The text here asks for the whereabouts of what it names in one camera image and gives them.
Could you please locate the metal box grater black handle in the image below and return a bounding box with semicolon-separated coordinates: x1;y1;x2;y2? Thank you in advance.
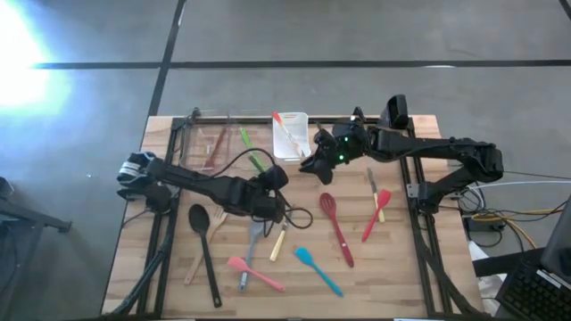
377;94;410;131

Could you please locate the black plastic spoon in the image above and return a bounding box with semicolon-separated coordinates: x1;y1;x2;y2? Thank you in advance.
187;203;223;309

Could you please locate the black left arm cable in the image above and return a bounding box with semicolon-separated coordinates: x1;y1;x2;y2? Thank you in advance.
209;147;314;237

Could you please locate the grey plastic spoon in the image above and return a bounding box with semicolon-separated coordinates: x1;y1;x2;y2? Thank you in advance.
238;220;267;293

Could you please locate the black power box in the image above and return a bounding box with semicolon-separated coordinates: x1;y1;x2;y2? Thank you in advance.
463;216;497;234

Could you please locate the teal silicone spatula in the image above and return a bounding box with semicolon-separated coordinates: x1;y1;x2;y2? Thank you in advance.
293;247;344;299

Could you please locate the clear plastic bin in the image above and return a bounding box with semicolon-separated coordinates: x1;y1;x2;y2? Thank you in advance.
180;116;232;174
227;116;277;175

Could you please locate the black metal table frame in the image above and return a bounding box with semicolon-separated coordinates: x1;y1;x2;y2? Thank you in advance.
109;106;490;320

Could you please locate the dark monitor back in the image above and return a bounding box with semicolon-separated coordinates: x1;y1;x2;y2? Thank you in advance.
542;193;571;284

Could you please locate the light wooden fork spatula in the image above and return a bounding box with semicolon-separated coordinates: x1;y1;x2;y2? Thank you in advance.
183;205;229;286

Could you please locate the black metal stand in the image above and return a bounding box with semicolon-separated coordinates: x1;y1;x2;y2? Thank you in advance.
0;176;72;235

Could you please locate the dark red slotted spoon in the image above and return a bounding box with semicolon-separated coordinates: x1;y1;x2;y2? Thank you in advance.
319;192;356;268

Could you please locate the white plastic bin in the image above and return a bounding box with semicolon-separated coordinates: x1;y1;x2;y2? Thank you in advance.
271;111;312;161

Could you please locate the black laptop keyboard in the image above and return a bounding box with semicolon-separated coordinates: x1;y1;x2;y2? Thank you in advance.
493;258;571;321

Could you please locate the green silicone spatula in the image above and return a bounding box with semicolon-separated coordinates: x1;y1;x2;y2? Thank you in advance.
239;128;269;174

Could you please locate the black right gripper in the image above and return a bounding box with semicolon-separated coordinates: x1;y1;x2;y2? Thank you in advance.
299;129;339;186

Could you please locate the red silicone spatula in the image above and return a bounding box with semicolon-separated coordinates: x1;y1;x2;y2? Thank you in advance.
360;189;393;243

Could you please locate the white plastic bag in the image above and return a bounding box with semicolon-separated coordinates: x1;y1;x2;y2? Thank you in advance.
467;240;508;316

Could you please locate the white cable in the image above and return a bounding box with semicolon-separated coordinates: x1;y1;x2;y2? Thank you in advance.
463;179;571;192

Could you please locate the yellow cable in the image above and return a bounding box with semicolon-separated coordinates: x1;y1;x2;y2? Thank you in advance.
470;208;566;251

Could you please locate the orange-handled knife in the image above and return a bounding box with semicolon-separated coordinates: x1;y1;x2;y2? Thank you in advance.
272;111;309;158

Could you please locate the pink silicone spatula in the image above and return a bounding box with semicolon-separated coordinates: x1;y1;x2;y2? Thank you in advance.
226;256;286;293

